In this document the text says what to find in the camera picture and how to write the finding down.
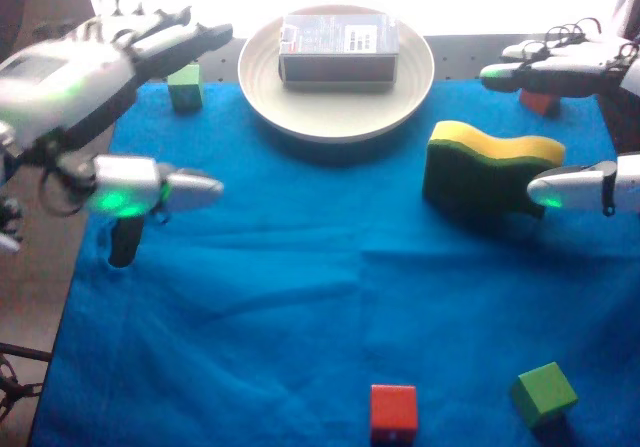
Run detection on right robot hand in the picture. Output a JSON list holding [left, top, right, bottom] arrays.
[[478, 15, 640, 217]]

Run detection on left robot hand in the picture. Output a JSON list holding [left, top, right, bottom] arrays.
[[0, 0, 235, 269]]

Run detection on grey rectangular box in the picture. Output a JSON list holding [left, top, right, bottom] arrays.
[[277, 12, 401, 91]]

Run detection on yellow and green sponge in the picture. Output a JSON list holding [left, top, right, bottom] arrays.
[[422, 120, 566, 221]]

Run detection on round cream plate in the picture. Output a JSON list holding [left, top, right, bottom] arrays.
[[237, 4, 435, 144]]

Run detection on red cube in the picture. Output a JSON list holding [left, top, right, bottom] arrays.
[[518, 89, 562, 118], [370, 384, 419, 444]]

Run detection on green cube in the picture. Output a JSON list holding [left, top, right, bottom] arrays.
[[509, 361, 580, 429], [166, 64, 205, 114]]

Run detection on black tripod stand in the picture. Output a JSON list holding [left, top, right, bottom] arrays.
[[0, 341, 54, 421]]

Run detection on blue table cloth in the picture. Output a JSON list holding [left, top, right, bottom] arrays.
[[27, 79, 640, 447]]

